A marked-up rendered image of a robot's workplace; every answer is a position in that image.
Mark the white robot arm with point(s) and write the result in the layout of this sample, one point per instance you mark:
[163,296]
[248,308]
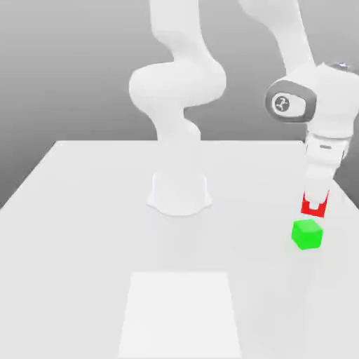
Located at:
[179,84]

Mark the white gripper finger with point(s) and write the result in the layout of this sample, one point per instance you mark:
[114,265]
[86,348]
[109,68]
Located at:
[317,195]

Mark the small green cube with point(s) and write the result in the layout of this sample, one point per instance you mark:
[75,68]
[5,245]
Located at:
[307,235]

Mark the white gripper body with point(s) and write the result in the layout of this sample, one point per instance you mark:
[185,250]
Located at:
[325,154]

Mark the small red cube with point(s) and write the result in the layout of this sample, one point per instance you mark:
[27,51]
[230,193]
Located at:
[304,208]

